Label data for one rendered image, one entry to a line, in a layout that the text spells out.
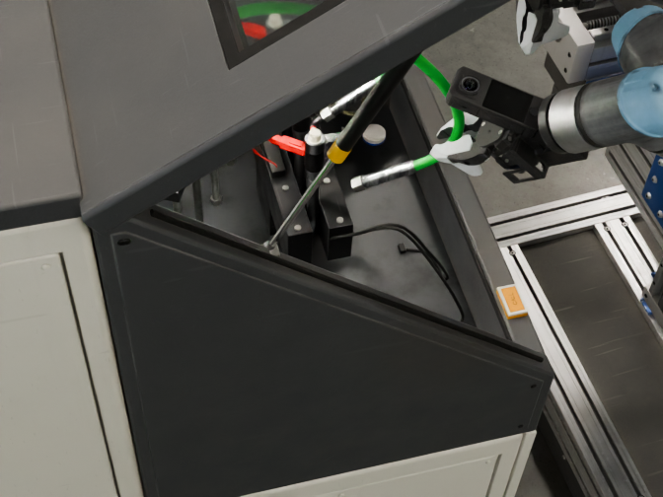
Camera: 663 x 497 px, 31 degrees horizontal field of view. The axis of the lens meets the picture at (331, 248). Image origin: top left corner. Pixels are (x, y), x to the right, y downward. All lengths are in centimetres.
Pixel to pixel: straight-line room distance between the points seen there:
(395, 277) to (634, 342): 89
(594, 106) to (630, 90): 5
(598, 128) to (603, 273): 143
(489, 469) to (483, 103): 68
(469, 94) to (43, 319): 55
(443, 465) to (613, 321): 95
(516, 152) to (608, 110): 15
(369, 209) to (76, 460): 70
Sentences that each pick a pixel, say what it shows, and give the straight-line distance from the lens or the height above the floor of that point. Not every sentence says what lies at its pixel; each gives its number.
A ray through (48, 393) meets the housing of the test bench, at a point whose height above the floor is 117.
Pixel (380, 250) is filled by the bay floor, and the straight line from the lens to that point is 194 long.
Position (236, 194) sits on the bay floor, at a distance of 201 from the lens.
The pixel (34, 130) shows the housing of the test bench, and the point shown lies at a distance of 121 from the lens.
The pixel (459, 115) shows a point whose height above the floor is 129.
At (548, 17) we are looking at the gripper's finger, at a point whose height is 133.
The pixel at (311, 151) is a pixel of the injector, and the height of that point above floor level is 111.
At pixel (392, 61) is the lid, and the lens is 108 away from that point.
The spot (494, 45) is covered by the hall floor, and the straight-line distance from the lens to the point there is 352.
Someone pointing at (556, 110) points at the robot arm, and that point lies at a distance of 139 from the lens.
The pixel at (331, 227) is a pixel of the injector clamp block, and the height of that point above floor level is 98.
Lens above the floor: 237
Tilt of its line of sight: 53 degrees down
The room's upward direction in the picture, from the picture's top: 3 degrees clockwise
